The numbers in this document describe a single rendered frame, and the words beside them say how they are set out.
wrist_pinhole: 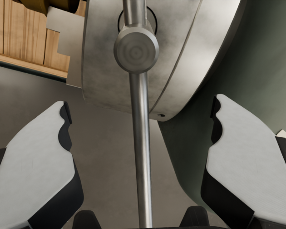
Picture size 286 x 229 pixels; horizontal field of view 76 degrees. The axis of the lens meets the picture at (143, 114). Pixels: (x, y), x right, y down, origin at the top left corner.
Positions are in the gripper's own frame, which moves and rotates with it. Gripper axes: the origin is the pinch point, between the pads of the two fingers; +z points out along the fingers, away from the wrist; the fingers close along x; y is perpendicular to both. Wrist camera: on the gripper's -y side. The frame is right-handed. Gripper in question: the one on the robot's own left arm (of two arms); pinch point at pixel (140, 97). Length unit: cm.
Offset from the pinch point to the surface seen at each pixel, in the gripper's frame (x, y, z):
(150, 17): 1.1, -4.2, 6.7
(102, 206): -47, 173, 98
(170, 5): 2.8, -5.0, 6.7
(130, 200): -18, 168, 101
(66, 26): -10.7, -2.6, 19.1
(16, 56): -33, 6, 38
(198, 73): 5.8, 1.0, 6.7
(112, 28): -2.2, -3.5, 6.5
